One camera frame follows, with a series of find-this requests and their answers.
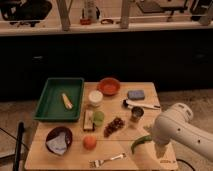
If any white paper cup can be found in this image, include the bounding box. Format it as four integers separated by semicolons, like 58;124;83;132
88;90;103;107

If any grey cloth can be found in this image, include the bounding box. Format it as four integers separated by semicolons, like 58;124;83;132
46;132;67;155

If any white bottle on shelf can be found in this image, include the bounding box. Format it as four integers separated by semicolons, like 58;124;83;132
84;0;97;23

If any black cable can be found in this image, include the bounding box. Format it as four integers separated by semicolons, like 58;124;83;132
175;158;198;171

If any orange bowl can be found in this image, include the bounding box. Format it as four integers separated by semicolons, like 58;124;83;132
97;77;120;96

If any dark metal cup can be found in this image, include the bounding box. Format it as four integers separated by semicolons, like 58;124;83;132
130;107;144;122

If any blue sponge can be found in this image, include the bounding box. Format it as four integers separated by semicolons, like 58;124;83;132
127;90;145;100

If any purple grape bunch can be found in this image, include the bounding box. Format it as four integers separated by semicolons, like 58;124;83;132
104;117;125;137

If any dark bowl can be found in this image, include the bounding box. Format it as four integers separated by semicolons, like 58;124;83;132
45;126;72;155

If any white handled knife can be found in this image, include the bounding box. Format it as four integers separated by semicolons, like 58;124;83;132
123;99;160;110

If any orange fruit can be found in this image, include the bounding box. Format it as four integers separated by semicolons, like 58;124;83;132
83;135;97;150

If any black pole left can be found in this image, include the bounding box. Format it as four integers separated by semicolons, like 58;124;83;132
13;122;24;171

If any green plastic tray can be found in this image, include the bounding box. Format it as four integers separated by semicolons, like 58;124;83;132
34;78;84;122

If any black office chair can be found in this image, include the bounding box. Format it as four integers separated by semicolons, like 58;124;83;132
0;0;52;27

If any corn cob piece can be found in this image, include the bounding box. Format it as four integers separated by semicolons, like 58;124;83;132
62;93;73;110

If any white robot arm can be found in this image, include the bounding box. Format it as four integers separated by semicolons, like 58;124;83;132
152;103;213;162

